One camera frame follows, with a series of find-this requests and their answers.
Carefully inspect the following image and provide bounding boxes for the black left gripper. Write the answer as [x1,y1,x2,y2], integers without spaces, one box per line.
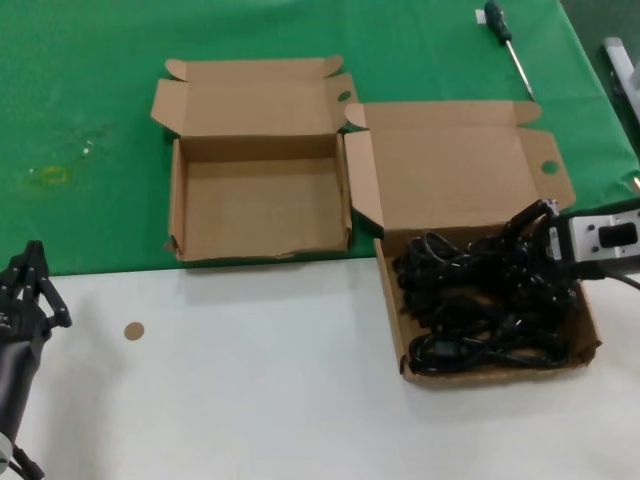
[0,239,74,351]

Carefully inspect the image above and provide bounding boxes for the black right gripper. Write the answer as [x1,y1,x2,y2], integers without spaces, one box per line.
[503,198,584,306]

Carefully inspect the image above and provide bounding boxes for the black power cable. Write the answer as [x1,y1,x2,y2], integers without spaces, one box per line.
[394,231,471,321]
[467,233,551,301]
[429,289,576,344]
[407,324,569,375]

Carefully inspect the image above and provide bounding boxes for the gray metal stand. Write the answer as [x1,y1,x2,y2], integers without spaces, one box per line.
[601,36,640,124]

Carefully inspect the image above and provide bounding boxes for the green table cloth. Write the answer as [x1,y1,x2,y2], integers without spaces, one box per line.
[0,0,640,277]

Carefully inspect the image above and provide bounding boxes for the green handled screwdriver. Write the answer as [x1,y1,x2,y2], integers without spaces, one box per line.
[483,0,535,100]

